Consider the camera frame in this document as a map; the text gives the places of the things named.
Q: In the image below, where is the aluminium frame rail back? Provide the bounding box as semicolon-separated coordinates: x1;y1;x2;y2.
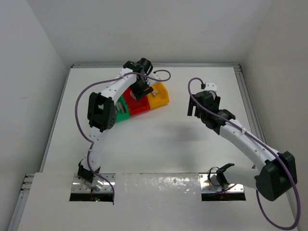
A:
71;63;241;68

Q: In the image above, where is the aluminium frame rail right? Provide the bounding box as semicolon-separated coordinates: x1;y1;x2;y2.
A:
234;65;266;143

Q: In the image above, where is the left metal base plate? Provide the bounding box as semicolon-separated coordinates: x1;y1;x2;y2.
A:
71;174;116;193

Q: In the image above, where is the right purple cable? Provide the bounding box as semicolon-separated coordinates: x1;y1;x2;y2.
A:
187;77;301;231

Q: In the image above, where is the metal base plate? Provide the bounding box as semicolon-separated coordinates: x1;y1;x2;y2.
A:
71;174;116;193
199;173;244;194

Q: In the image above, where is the green plastic bin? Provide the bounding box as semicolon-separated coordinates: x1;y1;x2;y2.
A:
115;96;130;122

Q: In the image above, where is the red plastic bin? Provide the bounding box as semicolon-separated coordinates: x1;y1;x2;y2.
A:
123;88;150;116

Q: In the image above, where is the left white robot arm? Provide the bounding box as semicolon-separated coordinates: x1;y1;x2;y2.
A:
74;58;158;184

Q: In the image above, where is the aluminium frame rail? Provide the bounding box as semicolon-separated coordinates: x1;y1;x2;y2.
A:
234;65;266;143
71;63;241;68

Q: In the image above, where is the pink correction tape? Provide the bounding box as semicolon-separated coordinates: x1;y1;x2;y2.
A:
118;102;128;114

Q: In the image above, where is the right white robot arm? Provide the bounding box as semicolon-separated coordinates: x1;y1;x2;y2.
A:
187;91;297;201

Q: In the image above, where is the clear tape roll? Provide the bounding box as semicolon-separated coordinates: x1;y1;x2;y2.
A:
130;92;136;100

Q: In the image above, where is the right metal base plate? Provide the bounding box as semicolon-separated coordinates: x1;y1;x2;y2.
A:
199;173;244;194

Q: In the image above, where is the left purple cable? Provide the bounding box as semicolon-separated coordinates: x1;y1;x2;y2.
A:
75;69;172;199

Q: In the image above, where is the purple cable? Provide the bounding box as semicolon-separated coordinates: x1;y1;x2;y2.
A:
187;77;301;231
75;69;172;199

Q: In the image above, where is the yellow plastic bin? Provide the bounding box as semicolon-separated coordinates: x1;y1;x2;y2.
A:
147;82;169;110

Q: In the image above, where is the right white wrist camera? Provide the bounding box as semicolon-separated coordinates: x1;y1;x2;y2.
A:
204;82;217;92

